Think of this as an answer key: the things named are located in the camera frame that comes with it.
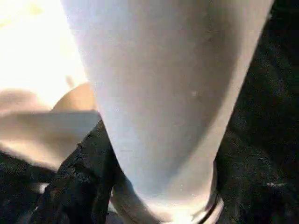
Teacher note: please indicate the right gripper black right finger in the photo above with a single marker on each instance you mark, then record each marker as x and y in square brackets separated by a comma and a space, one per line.
[252, 182]

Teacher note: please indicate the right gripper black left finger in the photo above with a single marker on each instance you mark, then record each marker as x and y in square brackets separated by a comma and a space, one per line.
[79, 182]

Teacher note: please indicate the white plastic table leg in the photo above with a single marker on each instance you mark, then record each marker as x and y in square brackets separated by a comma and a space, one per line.
[163, 93]

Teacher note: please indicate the white plastic table top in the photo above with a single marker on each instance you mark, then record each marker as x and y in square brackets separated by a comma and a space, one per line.
[35, 58]

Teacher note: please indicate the black mat cloth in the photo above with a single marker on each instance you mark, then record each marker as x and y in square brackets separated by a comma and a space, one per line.
[275, 93]

